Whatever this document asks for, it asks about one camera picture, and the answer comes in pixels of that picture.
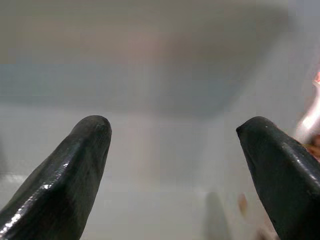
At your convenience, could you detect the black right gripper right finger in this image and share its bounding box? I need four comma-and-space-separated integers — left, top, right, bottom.
235, 116, 320, 240

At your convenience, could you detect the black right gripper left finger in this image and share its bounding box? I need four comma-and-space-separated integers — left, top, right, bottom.
0, 114, 112, 240

